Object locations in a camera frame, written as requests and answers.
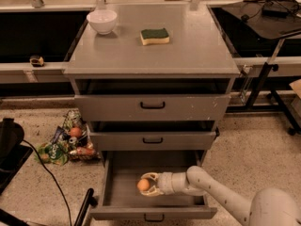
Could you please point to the grey top drawer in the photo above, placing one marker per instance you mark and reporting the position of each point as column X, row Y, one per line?
column 152, row 107

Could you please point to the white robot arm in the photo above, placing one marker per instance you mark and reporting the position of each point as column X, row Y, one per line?
column 269, row 206

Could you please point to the black power adapter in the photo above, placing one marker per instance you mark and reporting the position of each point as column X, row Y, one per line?
column 280, row 9

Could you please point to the green snack bag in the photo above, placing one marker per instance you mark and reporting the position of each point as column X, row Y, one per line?
column 55, row 153

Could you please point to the orange fruit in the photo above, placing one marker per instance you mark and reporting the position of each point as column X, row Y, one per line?
column 143, row 185

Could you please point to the grey open bottom drawer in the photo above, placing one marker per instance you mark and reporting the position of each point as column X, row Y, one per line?
column 120, row 198

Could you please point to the black bar near drawer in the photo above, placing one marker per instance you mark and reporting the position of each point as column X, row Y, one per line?
column 88, row 201

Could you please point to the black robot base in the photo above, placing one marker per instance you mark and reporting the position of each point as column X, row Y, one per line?
column 13, row 153

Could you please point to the small metal can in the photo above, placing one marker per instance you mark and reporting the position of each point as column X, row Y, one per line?
column 73, row 140

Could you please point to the small yellow black toy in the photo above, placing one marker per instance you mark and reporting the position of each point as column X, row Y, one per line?
column 36, row 61

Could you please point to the red snack packet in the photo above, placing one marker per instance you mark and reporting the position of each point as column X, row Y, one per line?
column 83, row 151

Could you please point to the grey drawer cabinet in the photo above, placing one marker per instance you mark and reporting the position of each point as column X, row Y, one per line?
column 196, row 61

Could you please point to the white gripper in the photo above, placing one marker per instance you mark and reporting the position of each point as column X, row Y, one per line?
column 165, row 183

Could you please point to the red apple on floor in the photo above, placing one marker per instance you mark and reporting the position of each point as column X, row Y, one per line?
column 76, row 132

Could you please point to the green yellow sponge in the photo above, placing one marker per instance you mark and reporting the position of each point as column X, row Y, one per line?
column 154, row 36

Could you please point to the white bowl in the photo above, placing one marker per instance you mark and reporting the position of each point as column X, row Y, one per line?
column 102, row 21

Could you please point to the black tray stand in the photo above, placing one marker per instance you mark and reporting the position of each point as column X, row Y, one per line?
column 267, row 53

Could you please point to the grey middle drawer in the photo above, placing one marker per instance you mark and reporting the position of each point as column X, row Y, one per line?
column 152, row 141

